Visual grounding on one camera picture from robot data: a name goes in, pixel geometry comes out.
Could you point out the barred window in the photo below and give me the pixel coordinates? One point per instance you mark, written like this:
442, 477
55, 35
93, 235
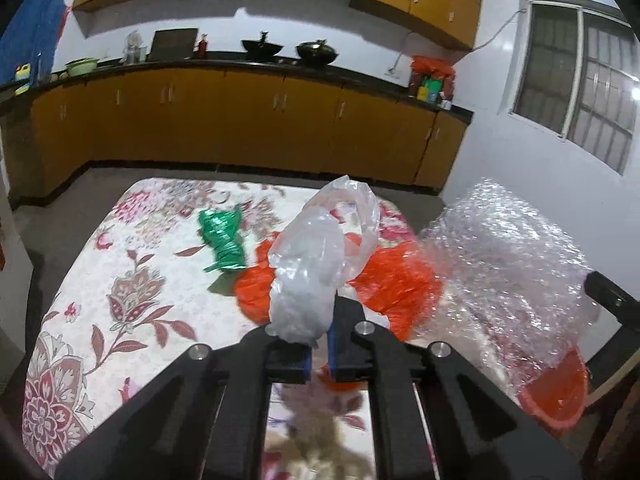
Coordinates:
580, 75

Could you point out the black kitchen countertop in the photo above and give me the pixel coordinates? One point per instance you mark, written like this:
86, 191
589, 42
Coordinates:
225, 66

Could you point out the red bag covered rack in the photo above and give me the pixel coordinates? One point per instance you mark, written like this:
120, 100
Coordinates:
432, 67

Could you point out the brown cutting board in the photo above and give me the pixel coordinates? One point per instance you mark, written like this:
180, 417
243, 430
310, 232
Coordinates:
172, 45

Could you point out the red bottle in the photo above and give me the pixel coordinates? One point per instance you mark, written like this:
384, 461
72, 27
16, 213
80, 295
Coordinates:
203, 47

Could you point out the floral tablecloth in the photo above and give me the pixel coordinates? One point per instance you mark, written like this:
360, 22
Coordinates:
150, 320

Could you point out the blue hanging cloth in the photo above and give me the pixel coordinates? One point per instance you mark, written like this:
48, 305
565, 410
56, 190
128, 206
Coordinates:
30, 20

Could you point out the green foil bag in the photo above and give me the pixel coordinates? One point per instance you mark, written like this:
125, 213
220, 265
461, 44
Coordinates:
222, 240

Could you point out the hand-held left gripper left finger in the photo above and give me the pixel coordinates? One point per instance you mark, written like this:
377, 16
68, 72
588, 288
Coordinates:
300, 362

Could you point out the wooden lower cabinets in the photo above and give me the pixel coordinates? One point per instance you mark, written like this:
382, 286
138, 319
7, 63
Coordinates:
225, 120

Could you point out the green basin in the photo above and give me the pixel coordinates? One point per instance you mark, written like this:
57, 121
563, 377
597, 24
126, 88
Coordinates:
81, 67

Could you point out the yellow detergent bottle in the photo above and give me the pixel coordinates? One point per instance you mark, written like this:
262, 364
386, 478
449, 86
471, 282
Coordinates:
22, 80

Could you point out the red hanging bag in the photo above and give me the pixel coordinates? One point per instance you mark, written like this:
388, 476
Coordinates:
63, 25

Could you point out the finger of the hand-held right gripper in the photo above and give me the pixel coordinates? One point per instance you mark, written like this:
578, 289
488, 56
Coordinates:
612, 300

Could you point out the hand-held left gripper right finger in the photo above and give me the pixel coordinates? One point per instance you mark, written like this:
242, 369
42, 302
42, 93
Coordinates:
334, 357

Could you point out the orange plastic bag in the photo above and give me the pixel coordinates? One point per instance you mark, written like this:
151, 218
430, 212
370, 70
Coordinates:
400, 285
255, 290

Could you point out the clear plastic jar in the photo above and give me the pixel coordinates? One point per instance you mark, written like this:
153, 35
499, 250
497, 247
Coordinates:
134, 50

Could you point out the translucent white plastic bag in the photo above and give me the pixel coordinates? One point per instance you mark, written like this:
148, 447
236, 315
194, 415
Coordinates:
305, 270

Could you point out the green box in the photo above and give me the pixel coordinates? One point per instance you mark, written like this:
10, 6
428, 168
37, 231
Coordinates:
430, 89

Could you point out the white wall socket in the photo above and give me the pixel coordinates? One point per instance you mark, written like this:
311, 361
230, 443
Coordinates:
393, 71

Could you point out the black wok with lid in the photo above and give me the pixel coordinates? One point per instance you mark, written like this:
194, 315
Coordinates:
316, 52

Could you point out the clear bubble wrap sheet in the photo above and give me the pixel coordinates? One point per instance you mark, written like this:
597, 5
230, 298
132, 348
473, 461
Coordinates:
500, 270

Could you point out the white cup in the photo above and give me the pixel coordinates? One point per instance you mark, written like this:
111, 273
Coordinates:
446, 105

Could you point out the orange plastic basket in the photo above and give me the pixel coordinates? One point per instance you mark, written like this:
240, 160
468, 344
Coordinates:
560, 395

